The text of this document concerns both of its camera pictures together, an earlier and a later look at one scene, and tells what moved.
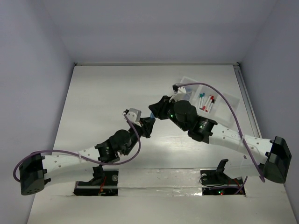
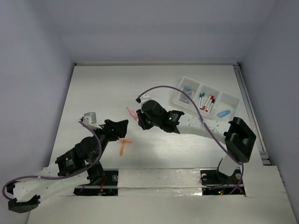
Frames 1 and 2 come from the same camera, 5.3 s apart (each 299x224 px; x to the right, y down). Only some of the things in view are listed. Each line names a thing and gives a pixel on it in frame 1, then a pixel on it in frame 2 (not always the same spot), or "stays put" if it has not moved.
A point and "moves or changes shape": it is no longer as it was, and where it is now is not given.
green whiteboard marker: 200,96 stays put
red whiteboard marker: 209,103 stays put
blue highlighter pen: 152,115 moves or changes shape
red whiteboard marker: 203,107 stays put
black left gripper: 145,122 → 115,129
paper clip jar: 188,89 stays put
